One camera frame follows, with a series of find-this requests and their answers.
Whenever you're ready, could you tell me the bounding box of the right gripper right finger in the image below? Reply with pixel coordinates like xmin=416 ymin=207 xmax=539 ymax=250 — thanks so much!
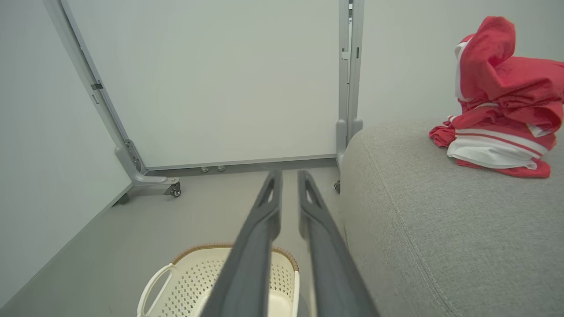
xmin=297 ymin=169 xmax=380 ymax=317

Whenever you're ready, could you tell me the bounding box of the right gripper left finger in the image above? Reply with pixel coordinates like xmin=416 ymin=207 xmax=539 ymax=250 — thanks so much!
xmin=200 ymin=169 xmax=283 ymax=317

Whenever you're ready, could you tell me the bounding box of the red and white clothing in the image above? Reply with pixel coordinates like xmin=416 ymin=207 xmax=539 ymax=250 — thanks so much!
xmin=429 ymin=16 xmax=564 ymax=179

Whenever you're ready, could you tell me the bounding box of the cream plastic laundry basket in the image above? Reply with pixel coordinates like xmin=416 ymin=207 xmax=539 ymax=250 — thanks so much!
xmin=136 ymin=243 xmax=301 ymax=317

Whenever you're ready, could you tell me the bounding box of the grey fabric sofa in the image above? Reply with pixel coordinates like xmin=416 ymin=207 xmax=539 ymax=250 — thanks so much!
xmin=338 ymin=121 xmax=564 ymax=317

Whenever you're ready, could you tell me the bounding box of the grey partition stand leg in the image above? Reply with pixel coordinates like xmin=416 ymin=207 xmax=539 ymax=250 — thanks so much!
xmin=335 ymin=0 xmax=365 ymax=170
xmin=42 ymin=0 xmax=181 ymax=206

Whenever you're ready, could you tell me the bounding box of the white partition panel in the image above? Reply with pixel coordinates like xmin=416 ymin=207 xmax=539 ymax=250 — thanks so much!
xmin=356 ymin=0 xmax=564 ymax=133
xmin=59 ymin=0 xmax=353 ymax=177
xmin=0 ymin=0 xmax=134 ymax=309

